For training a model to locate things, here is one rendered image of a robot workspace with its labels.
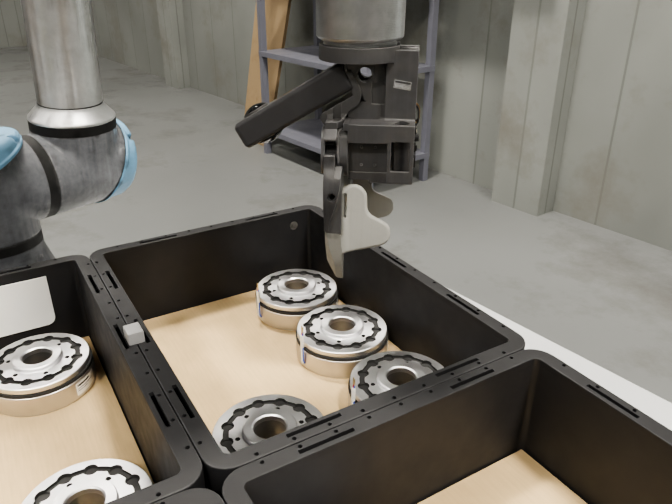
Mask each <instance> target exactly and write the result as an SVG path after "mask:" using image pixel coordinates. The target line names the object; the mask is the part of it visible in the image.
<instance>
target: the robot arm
mask: <svg viewBox="0 0 672 504"><path fill-rule="evenodd" d="M20 2H21V8H22V14H23V21H24V27H25V33H26V39H27V45H28V52H29V58H30V64H31V70H32V77H33V83H34V89H35V95H36V102H37V103H36V105H35V106H34V107H33V109H32V110H31V111H30V112H29V113H28V114H27V121H28V127H29V134H25V135H20V134H19V133H18V131H17V130H15V129H13V128H10V127H0V270H4V269H9V268H14V267H18V266H23V265H28V264H32V263H37V262H42V261H46V260H51V259H56V258H55V257H54V255H53V253H52V252H51V250H50V249H49V247H48V246H47V244H46V243H45V241H44V237H43V233H42V229H41V224H40V220H41V219H44V218H47V217H50V216H53V215H57V214H60V213H63V212H66V211H70V210H73V209H76V208H79V207H83V206H86V205H89V204H92V203H100V202H104V201H106V200H108V199H109V198H111V197H113V196H116V195H119V194H121V193H123V192H124V191H125V190H126V189H127V188H128V187H129V186H130V185H131V184H132V182H133V180H134V177H135V174H136V169H137V152H136V146H135V143H134V140H131V139H130V137H131V133H130V131H129V130H128V128H127V127H126V126H125V124H124V123H122V122H121V121H120V120H118V119H116V114H115V111H114V110H113V109H111V108H110V107H109V106H108V105H107V104H105V103H104V101H103V97H102V87H101V78H100V69H99V60H98V51H97V41H96V32H95V23H94V14H93V5H92V0H20ZM405 13H406V0H316V36H317V37H318V38H319V39H321V40H323V41H321V42H319V59H320V60H322V61H325V62H329V63H336V64H334V65H332V66H331V67H329V68H327V69H326V70H324V71H322V72H321V73H319V74H317V75H316V76H314V77H312V78H311V79H309V80H307V81H305V82H304V83H302V84H300V85H299V86H297V87H295V88H294V89H292V90H290V91H289V92H287V93H285V94H284V95H282V96H280V97H278V98H277V99H275V100H273V101H272V102H270V103H267V102H266V103H265V102H261V103H257V104H254V105H252V106H251V107H250V108H249V109H248V110H247V112H246V113H245V116H244V119H243V120H241V121H240V122H238V123H237V124H236V125H235V131H236V132H237V134H238V136H239V137H240V139H241V140H242V142H243V144H244V145H245V146H246V147H253V146H254V145H256V144H258V143H269V142H272V141H274V140H275V139H277V138H278V137H279V135H280V134H281V132H282V130H283V129H284V128H286V127H288V126H289V125H291V124H293V123H295V122H296V121H298V120H300V119H302V118H303V117H305V116H307V115H309V114H310V113H312V112H314V111H316V110H317V109H319V108H321V107H323V106H324V105H326V104H328V103H330V102H331V101H333V100H335V99H337V98H338V97H340V96H342V95H344V94H345V93H347V92H349V91H350V90H351V92H349V93H348V94H346V95H345V96H343V97H341V98H339V99H337V100H335V101H333V102H332V103H330V104H328V105H327V106H326V107H325V109H324V111H323V112H322V114H321V116H320V120H321V121H322V123H323V124H324V125H323V127H322V132H321V171H322V174H323V217H324V231H325V247H326V255H327V261H328V263H329V264H330V266H331V268H332V270H333V272H334V274H335V276H336V277H338V278H343V264H344V253H347V252H352V251H356V250H361V249H366V248H371V247H376V246H381V245H383V244H385V243H386V242H387V241H388V240H389V238H390V227H389V225H388V224H387V223H386V222H384V221H382V220H380V219H379V218H381V217H385V216H388V215H389V214H390V213H391V212H392V211H393V202H392V200H391V199H390V198H389V197H387V196H385V195H382V194H380V193H378V192H376V191H375V190H374V189H373V188H372V183H385V184H406V185H412V175H413V167H415V156H416V151H417V145H416V143H414V141H415V142H418V141H419V134H417V124H418V123H419V119H420V106H419V104H418V103H417V84H418V66H419V46H420V45H400V43H401V42H399V41H398V40H401V39H402V38H403V37H404V33H405ZM363 67H367V68H369V69H370V70H371V72H372V75H371V76H364V75H363V74H362V73H361V71H360V69H361V68H363ZM416 107H417V109H418V118H417V119H416ZM390 167H392V170H390ZM351 179H352V180H353V184H351Z"/></svg>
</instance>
